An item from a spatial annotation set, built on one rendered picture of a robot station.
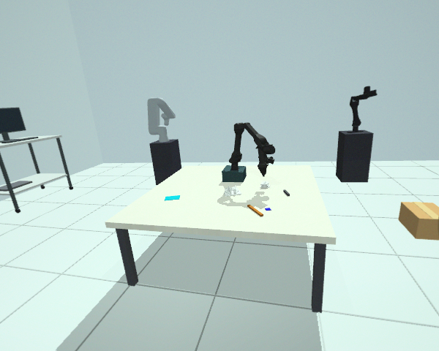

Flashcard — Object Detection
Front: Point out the orange rectangular bar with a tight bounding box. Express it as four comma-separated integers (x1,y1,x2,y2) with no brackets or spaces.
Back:
247,205,263,216

